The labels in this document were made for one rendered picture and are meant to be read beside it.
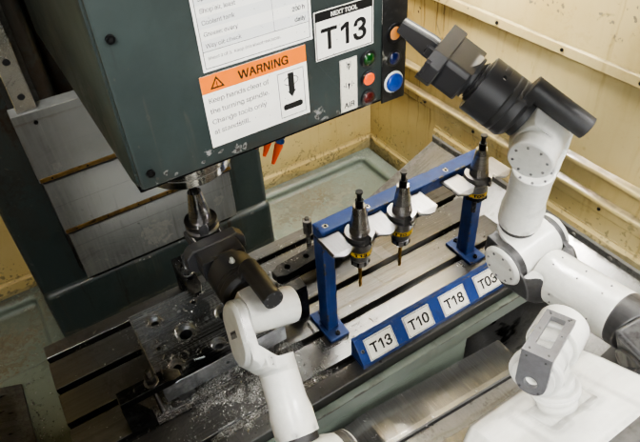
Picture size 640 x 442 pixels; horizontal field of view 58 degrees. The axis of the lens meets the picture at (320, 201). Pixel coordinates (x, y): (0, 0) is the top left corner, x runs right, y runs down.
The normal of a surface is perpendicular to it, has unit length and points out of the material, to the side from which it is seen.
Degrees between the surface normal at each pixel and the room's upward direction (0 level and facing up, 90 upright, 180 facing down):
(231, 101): 90
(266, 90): 90
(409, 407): 7
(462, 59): 30
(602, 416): 24
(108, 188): 89
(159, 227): 89
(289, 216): 0
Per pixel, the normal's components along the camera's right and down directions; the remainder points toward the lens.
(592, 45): -0.85, 0.37
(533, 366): -0.61, 0.41
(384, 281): -0.05, -0.77
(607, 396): -0.26, -0.91
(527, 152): -0.54, 0.69
